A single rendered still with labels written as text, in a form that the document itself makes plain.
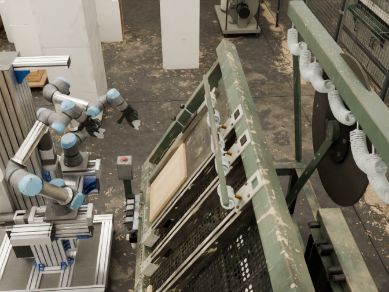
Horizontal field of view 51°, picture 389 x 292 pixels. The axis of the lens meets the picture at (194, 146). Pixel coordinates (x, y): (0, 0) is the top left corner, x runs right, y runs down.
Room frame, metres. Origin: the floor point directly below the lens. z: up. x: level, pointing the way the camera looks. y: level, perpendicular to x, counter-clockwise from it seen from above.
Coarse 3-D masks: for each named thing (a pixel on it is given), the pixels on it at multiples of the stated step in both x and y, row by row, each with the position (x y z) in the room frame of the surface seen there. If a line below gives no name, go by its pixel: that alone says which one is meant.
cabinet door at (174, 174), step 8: (184, 144) 2.37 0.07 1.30; (176, 152) 2.36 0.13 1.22; (184, 152) 2.27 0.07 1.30; (176, 160) 2.28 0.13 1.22; (184, 160) 2.18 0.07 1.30; (168, 168) 2.30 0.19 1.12; (176, 168) 2.20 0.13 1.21; (184, 168) 2.10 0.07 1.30; (160, 176) 2.32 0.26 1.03; (168, 176) 2.21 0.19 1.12; (176, 176) 2.12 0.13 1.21; (184, 176) 2.02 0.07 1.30; (152, 184) 2.35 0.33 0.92; (160, 184) 2.24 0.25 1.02; (168, 184) 2.13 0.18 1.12; (176, 184) 2.03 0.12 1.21; (152, 192) 2.25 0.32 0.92; (160, 192) 2.15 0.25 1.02; (168, 192) 2.05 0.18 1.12; (152, 200) 2.17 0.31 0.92; (160, 200) 2.07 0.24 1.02; (168, 200) 2.00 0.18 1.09; (152, 208) 2.09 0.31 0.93; (160, 208) 2.00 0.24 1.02; (152, 216) 2.01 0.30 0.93
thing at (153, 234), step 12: (240, 108) 1.84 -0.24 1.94; (228, 120) 1.86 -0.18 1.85; (228, 132) 1.78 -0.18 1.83; (228, 144) 1.80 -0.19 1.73; (204, 168) 1.79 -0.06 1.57; (192, 180) 1.80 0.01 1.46; (204, 180) 1.79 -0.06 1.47; (180, 192) 1.82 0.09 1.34; (192, 192) 1.79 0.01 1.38; (180, 204) 1.78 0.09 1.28; (168, 216) 1.78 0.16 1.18; (156, 228) 1.77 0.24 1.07; (144, 240) 1.77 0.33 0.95; (156, 240) 1.77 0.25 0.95
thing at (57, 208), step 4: (52, 204) 1.95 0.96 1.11; (56, 204) 1.93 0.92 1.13; (52, 208) 1.95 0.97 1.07; (56, 208) 1.93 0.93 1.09; (60, 208) 1.93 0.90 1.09; (64, 208) 1.94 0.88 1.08; (68, 208) 1.96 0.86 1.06; (52, 212) 1.94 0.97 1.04; (56, 212) 1.92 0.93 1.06; (60, 212) 1.92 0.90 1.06; (64, 212) 1.93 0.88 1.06; (68, 212) 1.94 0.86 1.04
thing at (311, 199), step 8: (280, 168) 2.69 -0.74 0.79; (288, 168) 2.69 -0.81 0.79; (296, 168) 2.69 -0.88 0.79; (296, 176) 2.77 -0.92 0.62; (288, 184) 2.76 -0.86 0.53; (288, 192) 2.73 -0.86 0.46; (304, 192) 2.39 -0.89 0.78; (312, 192) 2.39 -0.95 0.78; (312, 200) 2.30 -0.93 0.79; (288, 208) 2.77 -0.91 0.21; (312, 208) 2.22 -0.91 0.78; (320, 208) 2.22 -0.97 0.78; (296, 224) 2.59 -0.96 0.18; (168, 232) 2.05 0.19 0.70; (296, 232) 2.49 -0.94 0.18; (176, 248) 1.81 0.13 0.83; (304, 248) 2.32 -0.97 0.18; (168, 256) 1.83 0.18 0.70
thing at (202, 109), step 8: (216, 88) 2.48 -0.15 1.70; (216, 96) 2.43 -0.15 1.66; (200, 112) 2.43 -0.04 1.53; (192, 128) 2.42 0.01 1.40; (184, 136) 2.42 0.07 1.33; (176, 144) 2.42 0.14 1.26; (168, 152) 2.42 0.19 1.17; (160, 160) 2.45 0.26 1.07; (168, 160) 2.41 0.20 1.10; (160, 168) 2.41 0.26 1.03; (152, 176) 2.41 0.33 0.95
